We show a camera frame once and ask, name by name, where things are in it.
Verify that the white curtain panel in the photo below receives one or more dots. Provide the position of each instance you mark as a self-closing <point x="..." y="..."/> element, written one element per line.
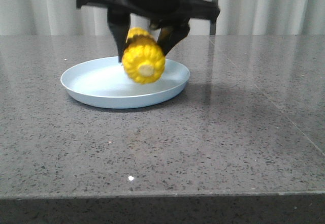
<point x="57" y="17"/>
<point x="270" y="17"/>

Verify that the light blue round plate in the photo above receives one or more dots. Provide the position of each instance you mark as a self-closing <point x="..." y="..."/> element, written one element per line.
<point x="103" y="83"/>

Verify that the white curtain left panel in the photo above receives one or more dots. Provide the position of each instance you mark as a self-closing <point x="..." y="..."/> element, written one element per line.
<point x="57" y="17"/>

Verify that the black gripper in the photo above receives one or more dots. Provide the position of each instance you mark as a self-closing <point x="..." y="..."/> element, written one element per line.
<point x="172" y="16"/>

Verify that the yellow corn cob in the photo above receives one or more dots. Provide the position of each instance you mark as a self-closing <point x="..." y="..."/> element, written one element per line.
<point x="143" y="60"/>

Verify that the white curtain right panel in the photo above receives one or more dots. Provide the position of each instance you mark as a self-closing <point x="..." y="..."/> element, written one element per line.
<point x="270" y="17"/>

